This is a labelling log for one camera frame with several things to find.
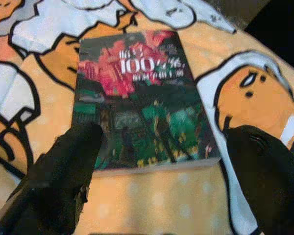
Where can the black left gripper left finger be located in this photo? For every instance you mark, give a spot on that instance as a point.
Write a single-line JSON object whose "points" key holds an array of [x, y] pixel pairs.
{"points": [[54, 176]]}

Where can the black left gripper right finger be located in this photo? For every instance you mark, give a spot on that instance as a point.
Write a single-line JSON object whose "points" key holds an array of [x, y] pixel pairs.
{"points": [[272, 183]]}

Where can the orange egg-cartoon blanket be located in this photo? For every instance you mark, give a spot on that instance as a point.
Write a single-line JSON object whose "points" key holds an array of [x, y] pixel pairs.
{"points": [[161, 200]]}

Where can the red and green paperback book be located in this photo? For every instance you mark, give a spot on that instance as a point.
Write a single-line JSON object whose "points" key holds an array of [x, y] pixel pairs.
{"points": [[142, 98]]}

